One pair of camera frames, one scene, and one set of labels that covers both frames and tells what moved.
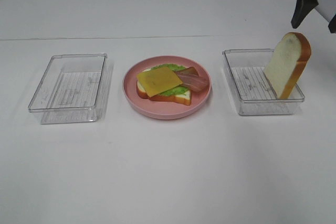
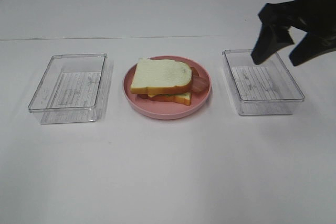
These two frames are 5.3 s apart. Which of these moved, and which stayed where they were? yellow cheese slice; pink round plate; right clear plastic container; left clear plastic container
Moved: yellow cheese slice
Stayed: left clear plastic container; right clear plastic container; pink round plate
